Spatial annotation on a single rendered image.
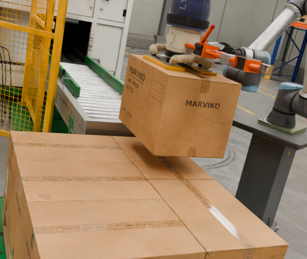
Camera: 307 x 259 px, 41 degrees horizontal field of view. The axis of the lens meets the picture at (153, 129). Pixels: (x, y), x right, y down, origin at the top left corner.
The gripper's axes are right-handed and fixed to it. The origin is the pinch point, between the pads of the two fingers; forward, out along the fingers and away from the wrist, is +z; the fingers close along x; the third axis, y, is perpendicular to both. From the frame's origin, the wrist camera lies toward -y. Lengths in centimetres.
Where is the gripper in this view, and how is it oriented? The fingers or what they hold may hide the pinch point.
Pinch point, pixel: (208, 51)
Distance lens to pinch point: 201.0
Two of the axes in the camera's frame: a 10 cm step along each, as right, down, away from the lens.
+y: -3.8, -3.5, 8.6
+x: 1.9, -9.4, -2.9
